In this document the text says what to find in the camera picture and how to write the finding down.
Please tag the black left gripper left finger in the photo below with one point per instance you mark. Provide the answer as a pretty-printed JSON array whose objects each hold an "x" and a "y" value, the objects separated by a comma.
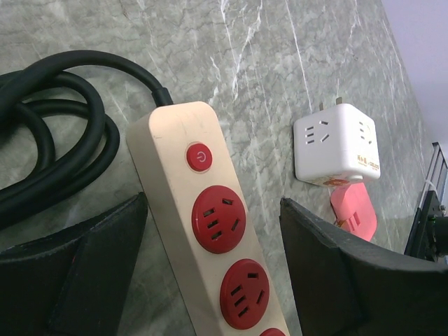
[{"x": 75, "y": 281}]

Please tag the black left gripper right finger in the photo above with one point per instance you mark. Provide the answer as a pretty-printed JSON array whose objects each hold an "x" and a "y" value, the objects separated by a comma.
[{"x": 344, "y": 285}]

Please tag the beige power strip red sockets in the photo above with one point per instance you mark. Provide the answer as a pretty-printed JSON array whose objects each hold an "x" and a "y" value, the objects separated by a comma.
[{"x": 196, "y": 201}]

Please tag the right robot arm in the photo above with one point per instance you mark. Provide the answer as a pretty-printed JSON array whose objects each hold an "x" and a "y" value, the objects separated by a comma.
[{"x": 428, "y": 236}]

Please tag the pink flat plug adapter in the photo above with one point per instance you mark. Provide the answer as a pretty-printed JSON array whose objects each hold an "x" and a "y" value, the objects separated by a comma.
[{"x": 354, "y": 211}]

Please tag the white cube socket adapter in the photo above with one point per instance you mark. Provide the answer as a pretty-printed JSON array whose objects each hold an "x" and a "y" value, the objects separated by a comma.
[{"x": 336, "y": 146}]

